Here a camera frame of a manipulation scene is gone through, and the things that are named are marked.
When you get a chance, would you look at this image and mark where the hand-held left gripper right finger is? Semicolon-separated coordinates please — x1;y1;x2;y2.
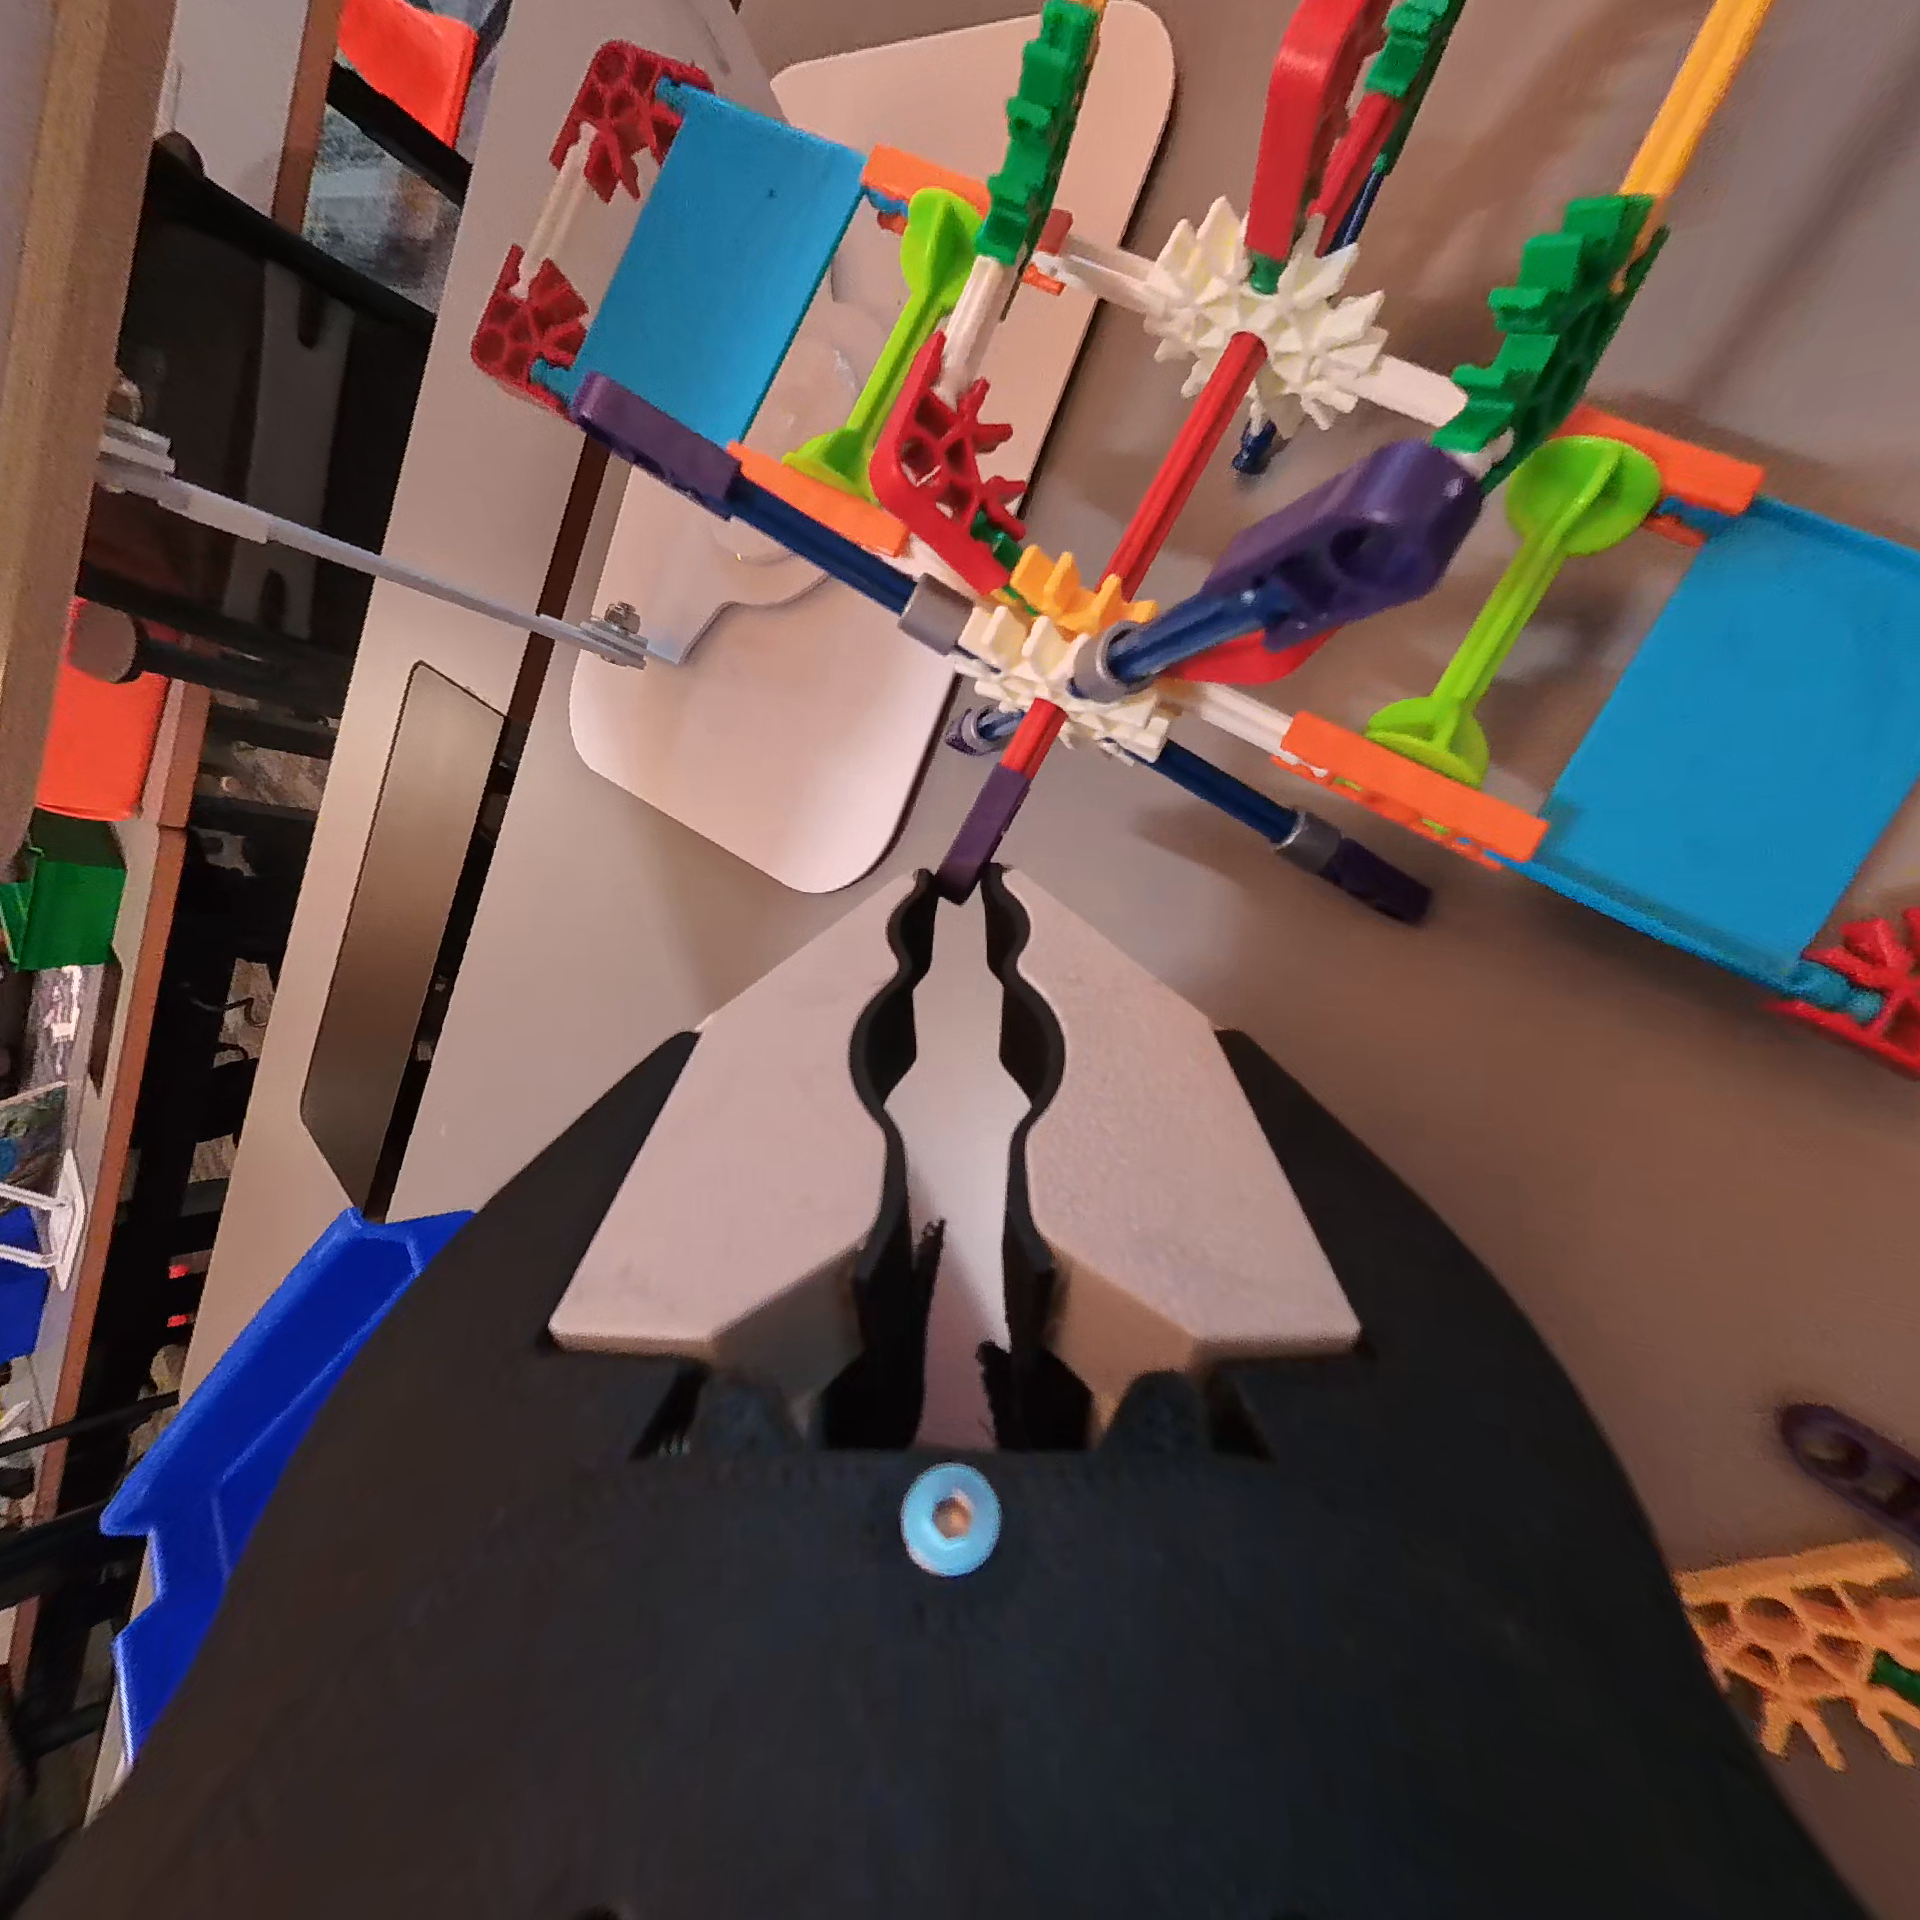
977;872;1364;1451

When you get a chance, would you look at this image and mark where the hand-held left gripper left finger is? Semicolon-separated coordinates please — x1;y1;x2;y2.
546;874;947;1451

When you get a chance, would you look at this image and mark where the blue rod toy propeller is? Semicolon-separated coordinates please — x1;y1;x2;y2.
568;329;1488;924

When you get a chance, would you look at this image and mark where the colourful construction toy airplane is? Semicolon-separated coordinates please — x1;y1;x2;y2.
470;0;1920;1075

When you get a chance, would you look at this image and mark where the white metal stand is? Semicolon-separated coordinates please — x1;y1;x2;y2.
97;0;1176;894

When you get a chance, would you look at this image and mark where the green plastic box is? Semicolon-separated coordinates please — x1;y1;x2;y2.
0;852;127;971

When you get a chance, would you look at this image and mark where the small purple toy piece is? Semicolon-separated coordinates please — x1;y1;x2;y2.
1776;1401;1920;1550

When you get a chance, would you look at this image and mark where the yellow connector with green rod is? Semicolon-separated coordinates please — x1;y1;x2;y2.
1672;1544;1920;1777

